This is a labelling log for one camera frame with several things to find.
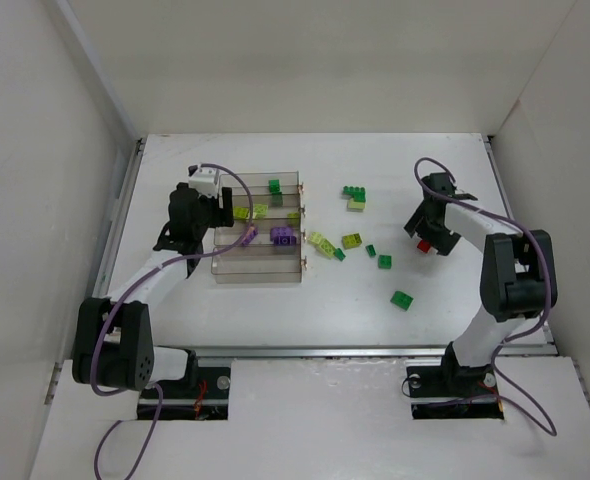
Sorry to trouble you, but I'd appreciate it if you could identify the small dark green lego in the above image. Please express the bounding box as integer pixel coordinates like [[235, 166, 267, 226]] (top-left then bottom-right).
[[334, 248, 346, 261]]

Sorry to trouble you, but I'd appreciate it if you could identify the small green lego sloped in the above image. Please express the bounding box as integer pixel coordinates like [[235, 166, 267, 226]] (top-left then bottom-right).
[[365, 244, 377, 258]]

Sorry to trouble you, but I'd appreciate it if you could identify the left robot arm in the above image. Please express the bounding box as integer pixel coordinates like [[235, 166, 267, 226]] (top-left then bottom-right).
[[73, 183, 234, 396]]

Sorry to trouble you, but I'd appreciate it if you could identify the purple arch lego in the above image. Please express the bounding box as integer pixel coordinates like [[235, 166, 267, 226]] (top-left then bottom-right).
[[270, 226, 297, 246]]

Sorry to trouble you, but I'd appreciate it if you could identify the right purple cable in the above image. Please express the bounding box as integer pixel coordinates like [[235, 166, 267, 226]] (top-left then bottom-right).
[[413, 157, 559, 437]]

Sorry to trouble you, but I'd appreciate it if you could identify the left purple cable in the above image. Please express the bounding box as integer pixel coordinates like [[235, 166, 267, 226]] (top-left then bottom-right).
[[90, 161, 259, 480]]

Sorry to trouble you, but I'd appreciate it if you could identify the lime lego long brick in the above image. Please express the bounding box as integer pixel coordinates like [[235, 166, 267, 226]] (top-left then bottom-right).
[[317, 238, 336, 258]]

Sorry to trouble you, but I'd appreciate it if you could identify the lime lego 2x2 centre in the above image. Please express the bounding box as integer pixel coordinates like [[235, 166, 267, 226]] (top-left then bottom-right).
[[342, 233, 362, 249]]

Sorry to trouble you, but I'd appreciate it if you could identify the pale lime lego 2x2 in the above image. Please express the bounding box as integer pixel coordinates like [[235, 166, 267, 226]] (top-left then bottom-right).
[[253, 204, 268, 219], [307, 232, 324, 245]]

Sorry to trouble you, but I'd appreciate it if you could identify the green lego lower right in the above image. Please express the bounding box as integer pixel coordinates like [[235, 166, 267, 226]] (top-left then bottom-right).
[[390, 290, 414, 311]]

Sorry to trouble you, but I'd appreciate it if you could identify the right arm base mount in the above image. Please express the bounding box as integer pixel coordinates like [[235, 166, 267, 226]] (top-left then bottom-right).
[[406, 364, 504, 420]]

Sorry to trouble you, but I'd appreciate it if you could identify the red lego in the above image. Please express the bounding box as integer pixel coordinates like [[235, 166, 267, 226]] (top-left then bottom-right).
[[417, 240, 431, 253]]

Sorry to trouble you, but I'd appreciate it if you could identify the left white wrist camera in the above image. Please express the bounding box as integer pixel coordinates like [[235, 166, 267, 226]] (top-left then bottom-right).
[[188, 165, 220, 198]]

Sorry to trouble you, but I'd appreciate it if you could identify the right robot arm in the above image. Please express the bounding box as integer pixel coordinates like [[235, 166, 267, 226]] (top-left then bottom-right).
[[405, 173, 558, 398]]

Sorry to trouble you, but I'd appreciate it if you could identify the long green lego brick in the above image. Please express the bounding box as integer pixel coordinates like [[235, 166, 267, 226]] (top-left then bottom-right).
[[342, 186, 366, 198]]

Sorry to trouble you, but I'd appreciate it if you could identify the purple cable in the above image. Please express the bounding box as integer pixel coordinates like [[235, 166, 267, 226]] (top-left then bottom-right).
[[413, 157, 559, 437], [90, 161, 259, 480]]

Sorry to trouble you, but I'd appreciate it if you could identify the green lego small block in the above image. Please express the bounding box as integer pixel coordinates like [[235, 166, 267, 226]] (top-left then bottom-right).
[[268, 179, 281, 194]]

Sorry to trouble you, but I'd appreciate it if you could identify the aluminium rail front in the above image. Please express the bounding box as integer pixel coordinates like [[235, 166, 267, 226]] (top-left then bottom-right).
[[194, 341, 559, 359]]

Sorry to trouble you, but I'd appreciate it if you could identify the pale green curved lego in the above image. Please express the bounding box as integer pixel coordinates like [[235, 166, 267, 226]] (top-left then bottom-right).
[[347, 196, 366, 211]]

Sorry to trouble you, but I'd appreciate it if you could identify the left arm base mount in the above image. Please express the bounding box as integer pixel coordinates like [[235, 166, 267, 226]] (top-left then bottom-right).
[[159, 365, 231, 421]]

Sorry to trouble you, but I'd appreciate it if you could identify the green lego 2x2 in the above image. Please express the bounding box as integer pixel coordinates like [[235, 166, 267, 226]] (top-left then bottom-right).
[[378, 255, 392, 270]]

